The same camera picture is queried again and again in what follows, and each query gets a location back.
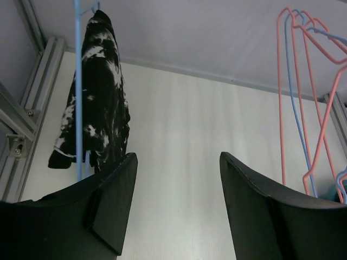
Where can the aluminium frame post left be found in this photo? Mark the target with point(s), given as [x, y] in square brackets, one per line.
[29, 68]

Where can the teal plastic bin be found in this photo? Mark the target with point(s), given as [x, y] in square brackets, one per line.
[331, 194]

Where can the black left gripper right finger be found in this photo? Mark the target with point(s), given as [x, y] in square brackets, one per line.
[271, 221]

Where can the pink wire hanger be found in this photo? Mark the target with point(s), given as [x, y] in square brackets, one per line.
[280, 94]
[302, 126]

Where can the aluminium frame post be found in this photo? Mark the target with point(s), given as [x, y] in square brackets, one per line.
[338, 116]
[29, 68]

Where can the black white patterned garment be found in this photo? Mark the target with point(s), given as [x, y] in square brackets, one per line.
[105, 113]

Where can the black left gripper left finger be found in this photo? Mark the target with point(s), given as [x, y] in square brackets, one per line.
[87, 220]

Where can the pink empty wire hanger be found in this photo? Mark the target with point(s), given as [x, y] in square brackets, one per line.
[280, 94]

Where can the aluminium frame post right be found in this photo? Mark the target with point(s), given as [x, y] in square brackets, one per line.
[338, 116]

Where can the blue empty wire hanger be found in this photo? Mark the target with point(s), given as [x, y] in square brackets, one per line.
[286, 40]

